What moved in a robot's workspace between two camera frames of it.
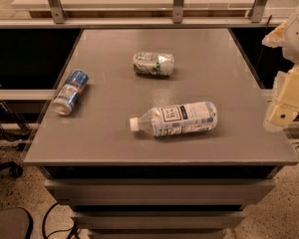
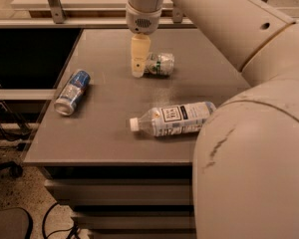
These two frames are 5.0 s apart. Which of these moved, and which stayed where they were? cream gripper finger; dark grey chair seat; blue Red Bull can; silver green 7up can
Moved: cream gripper finger
Stayed: dark grey chair seat; silver green 7up can; blue Red Bull can
